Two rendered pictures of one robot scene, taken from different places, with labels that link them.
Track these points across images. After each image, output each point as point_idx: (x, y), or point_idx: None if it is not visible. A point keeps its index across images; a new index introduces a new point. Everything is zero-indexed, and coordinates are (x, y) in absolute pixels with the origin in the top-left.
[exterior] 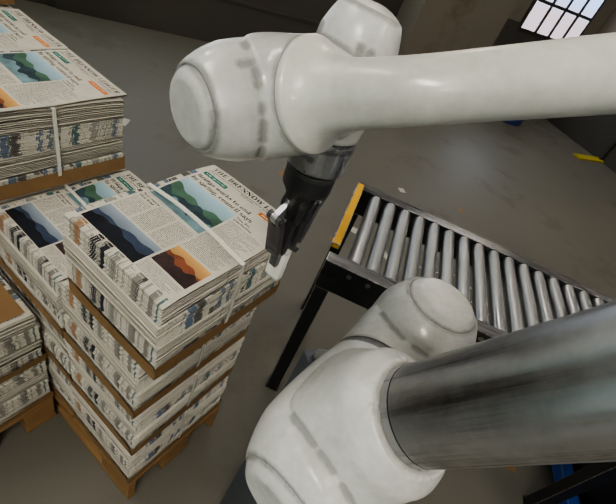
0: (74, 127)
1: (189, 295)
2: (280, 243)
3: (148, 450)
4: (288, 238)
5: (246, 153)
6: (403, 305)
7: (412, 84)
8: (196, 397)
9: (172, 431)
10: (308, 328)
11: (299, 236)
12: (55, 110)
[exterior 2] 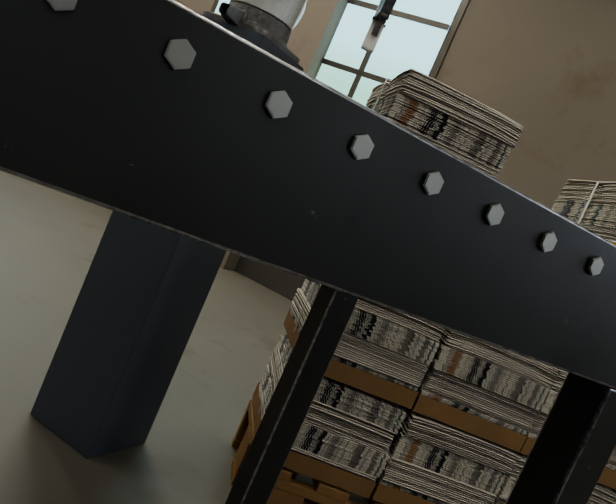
0: (600, 206)
1: (376, 89)
2: (377, 8)
3: (274, 356)
4: (379, 6)
5: None
6: None
7: None
8: (297, 330)
9: (275, 371)
10: (291, 354)
11: (380, 8)
12: (597, 183)
